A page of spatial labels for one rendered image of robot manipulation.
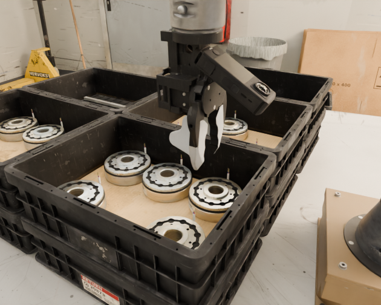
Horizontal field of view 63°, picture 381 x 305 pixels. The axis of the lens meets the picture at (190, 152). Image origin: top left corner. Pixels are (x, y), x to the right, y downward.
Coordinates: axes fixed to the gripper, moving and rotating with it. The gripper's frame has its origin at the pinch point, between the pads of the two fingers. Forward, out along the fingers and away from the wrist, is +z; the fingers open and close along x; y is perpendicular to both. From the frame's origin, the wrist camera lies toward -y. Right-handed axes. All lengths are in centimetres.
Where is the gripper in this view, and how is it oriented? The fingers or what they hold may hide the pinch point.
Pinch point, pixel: (208, 156)
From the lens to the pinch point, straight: 52.6
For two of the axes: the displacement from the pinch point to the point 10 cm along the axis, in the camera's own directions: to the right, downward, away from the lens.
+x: -5.2, 4.5, -7.3
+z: 0.1, 8.5, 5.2
